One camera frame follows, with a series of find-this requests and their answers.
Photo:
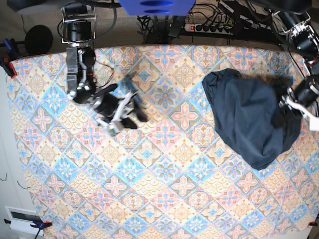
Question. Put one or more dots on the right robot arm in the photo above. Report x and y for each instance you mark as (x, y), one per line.
(77, 29)

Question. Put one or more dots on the blue orange clamp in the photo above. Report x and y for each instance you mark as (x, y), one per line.
(6, 62)
(37, 225)

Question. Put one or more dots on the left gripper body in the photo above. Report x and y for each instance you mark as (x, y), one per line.
(303, 97)

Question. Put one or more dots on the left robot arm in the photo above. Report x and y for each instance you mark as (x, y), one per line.
(302, 37)

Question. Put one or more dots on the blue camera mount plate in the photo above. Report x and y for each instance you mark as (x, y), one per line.
(157, 7)

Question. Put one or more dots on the white power strip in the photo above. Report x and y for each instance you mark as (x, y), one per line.
(207, 28)

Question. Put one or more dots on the dark navy t-shirt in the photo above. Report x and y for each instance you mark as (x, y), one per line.
(243, 108)

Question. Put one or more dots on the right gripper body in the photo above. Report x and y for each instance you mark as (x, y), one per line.
(112, 108)

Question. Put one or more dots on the orange clamp bottom right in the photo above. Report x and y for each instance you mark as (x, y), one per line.
(313, 224)

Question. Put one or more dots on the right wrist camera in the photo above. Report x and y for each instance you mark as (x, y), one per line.
(115, 127)

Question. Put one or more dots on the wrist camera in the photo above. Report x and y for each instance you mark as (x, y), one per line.
(314, 124)
(115, 127)

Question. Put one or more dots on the blue orange clamp top left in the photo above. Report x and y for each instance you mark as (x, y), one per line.
(6, 62)

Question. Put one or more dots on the blue orange clamp bottom left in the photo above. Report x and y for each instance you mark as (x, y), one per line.
(37, 225)

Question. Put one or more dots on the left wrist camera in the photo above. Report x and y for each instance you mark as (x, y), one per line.
(314, 124)

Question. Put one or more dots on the white wall outlet box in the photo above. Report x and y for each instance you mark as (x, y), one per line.
(21, 220)

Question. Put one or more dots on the patterned colourful tablecloth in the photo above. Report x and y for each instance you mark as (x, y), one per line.
(173, 177)

